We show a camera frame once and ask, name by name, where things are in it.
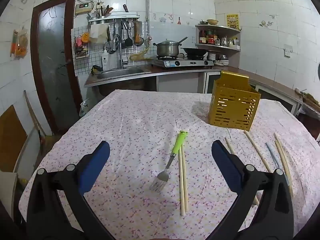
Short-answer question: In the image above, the small wire basket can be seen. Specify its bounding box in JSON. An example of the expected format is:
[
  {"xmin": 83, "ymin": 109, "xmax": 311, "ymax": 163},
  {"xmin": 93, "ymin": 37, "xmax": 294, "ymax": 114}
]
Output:
[{"xmin": 74, "ymin": 45, "xmax": 89, "ymax": 60}]

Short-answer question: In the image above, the brown wooden board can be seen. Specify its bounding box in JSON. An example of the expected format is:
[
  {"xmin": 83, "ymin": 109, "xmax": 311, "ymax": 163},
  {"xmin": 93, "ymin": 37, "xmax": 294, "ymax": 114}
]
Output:
[{"xmin": 0, "ymin": 105, "xmax": 28, "ymax": 173}]

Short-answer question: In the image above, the metal cup of kitchen utensils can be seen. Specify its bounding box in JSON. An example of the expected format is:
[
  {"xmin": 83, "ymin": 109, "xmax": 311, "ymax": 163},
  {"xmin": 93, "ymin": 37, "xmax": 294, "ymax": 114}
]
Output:
[{"xmin": 96, "ymin": 4, "xmax": 113, "ymax": 18}]

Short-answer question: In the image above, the yellow gas hose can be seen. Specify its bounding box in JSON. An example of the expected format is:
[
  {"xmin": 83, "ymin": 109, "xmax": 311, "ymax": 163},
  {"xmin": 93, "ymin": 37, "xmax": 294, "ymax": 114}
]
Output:
[{"xmin": 130, "ymin": 46, "xmax": 150, "ymax": 62}]

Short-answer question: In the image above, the white soap bottle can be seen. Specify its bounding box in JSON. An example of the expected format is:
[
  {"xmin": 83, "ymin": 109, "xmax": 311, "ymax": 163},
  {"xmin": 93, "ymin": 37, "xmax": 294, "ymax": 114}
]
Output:
[{"xmin": 101, "ymin": 48, "xmax": 110, "ymax": 70}]

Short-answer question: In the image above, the metal wall rack shelf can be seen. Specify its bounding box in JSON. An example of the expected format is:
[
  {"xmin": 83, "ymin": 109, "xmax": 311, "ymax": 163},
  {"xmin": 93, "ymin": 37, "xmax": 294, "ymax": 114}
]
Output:
[{"xmin": 87, "ymin": 12, "xmax": 140, "ymax": 25}]

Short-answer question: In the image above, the hanging beige cloth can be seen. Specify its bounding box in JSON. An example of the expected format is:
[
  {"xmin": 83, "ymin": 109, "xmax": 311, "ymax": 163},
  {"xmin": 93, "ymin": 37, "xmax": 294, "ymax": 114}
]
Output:
[{"xmin": 89, "ymin": 24, "xmax": 109, "ymax": 44}]

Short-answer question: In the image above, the frosted glass door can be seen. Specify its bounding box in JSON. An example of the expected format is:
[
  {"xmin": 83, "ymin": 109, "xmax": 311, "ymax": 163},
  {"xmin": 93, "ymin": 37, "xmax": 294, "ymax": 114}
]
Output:
[{"xmin": 30, "ymin": 0, "xmax": 84, "ymax": 135}]

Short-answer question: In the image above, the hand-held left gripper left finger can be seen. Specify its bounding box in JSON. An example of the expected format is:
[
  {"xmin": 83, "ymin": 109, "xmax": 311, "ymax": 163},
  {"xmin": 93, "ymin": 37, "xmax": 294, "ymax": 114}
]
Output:
[{"xmin": 26, "ymin": 141, "xmax": 110, "ymax": 240}]

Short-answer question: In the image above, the long wooden stick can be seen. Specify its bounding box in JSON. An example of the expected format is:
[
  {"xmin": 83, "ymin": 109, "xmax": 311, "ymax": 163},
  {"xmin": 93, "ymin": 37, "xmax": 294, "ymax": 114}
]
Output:
[{"xmin": 24, "ymin": 90, "xmax": 47, "ymax": 140}]

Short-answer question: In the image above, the row of condiment bottles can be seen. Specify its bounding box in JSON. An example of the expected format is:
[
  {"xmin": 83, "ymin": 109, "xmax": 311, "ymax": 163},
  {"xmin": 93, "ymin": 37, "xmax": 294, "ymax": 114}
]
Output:
[{"xmin": 199, "ymin": 29, "xmax": 218, "ymax": 45}]

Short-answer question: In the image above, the floral tablecloth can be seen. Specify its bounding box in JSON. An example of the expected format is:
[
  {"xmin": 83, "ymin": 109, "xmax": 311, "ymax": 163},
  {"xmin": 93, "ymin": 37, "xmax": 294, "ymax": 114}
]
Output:
[{"xmin": 19, "ymin": 89, "xmax": 320, "ymax": 240}]

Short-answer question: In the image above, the steel gas stove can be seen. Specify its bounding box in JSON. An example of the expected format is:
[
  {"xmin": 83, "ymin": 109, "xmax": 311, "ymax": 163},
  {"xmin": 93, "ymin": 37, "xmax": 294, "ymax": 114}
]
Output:
[{"xmin": 151, "ymin": 56, "xmax": 215, "ymax": 69}]

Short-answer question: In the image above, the steel pot with lid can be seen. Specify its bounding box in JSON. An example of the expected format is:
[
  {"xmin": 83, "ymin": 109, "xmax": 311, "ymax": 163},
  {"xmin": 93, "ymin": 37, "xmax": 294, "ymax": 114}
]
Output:
[{"xmin": 153, "ymin": 39, "xmax": 182, "ymax": 57}]

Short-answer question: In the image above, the chrome kitchen faucet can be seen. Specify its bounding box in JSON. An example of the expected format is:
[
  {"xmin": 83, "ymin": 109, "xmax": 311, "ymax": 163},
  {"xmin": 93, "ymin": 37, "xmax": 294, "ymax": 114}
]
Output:
[{"xmin": 112, "ymin": 35, "xmax": 128, "ymax": 68}]

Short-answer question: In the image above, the light blue handled utensil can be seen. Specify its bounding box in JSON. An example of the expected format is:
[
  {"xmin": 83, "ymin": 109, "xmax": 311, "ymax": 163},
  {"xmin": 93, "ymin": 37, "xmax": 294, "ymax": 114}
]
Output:
[{"xmin": 265, "ymin": 142, "xmax": 284, "ymax": 174}]

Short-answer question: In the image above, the yellow perforated utensil holder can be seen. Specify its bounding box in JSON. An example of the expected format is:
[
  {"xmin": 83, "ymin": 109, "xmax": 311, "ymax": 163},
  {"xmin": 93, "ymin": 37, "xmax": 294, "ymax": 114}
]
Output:
[{"xmin": 209, "ymin": 70, "xmax": 261, "ymax": 131}]

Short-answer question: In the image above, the straw hand broom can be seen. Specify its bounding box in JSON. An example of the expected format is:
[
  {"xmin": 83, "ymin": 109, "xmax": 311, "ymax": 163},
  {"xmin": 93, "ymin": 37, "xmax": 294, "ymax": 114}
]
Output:
[{"xmin": 295, "ymin": 88, "xmax": 320, "ymax": 105}]

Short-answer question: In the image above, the beige wall controller box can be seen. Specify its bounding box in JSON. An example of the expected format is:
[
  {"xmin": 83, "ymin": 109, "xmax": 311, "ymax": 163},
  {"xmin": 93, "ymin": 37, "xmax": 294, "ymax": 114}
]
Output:
[{"xmin": 75, "ymin": 2, "xmax": 92, "ymax": 14}]

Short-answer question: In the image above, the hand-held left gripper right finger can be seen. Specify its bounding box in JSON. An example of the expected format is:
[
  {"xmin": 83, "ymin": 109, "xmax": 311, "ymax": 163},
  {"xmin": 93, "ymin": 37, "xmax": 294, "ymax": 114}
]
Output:
[{"xmin": 211, "ymin": 140, "xmax": 294, "ymax": 240}]

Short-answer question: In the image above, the stainless steel sink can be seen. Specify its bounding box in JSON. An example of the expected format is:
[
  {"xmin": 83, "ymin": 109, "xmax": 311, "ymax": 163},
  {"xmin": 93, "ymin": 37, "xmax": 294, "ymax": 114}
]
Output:
[{"xmin": 96, "ymin": 66, "xmax": 152, "ymax": 79}]

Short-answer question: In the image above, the plastic covered side table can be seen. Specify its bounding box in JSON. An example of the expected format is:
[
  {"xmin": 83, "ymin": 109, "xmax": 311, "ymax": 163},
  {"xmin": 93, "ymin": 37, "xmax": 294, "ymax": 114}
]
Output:
[{"xmin": 297, "ymin": 100, "xmax": 320, "ymax": 123}]

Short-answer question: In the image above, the green handled fork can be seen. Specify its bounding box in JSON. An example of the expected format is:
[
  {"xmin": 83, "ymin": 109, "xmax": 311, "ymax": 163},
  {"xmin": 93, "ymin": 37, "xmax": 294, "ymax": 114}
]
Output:
[{"xmin": 149, "ymin": 130, "xmax": 188, "ymax": 193}]

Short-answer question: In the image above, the corner wall shelf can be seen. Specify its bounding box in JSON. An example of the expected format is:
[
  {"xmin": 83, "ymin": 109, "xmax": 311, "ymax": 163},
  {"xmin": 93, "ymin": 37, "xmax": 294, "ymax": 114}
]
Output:
[{"xmin": 195, "ymin": 24, "xmax": 242, "ymax": 65}]

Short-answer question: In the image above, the wooden hanging spatula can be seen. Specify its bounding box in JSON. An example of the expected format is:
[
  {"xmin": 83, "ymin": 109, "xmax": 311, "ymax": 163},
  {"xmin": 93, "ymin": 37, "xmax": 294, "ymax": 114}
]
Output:
[{"xmin": 134, "ymin": 21, "xmax": 142, "ymax": 44}]

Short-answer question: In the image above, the black wok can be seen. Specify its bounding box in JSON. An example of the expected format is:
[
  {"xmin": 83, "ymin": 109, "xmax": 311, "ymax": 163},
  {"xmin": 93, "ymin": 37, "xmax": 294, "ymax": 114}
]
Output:
[{"xmin": 180, "ymin": 47, "xmax": 208, "ymax": 57}]

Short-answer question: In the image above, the black hanging spatula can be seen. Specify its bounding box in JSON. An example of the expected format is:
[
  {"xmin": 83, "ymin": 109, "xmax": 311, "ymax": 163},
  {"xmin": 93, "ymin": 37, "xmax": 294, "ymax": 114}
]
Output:
[{"xmin": 124, "ymin": 21, "xmax": 133, "ymax": 47}]

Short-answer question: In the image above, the yellow wall poster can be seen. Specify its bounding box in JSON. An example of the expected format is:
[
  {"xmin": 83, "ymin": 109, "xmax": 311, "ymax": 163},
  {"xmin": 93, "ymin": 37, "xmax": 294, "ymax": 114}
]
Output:
[{"xmin": 226, "ymin": 14, "xmax": 240, "ymax": 30}]

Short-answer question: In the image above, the hanging plastic bag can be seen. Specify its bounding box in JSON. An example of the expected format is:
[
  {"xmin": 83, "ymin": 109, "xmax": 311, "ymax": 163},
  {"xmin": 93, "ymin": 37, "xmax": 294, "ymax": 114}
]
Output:
[{"xmin": 10, "ymin": 27, "xmax": 28, "ymax": 60}]

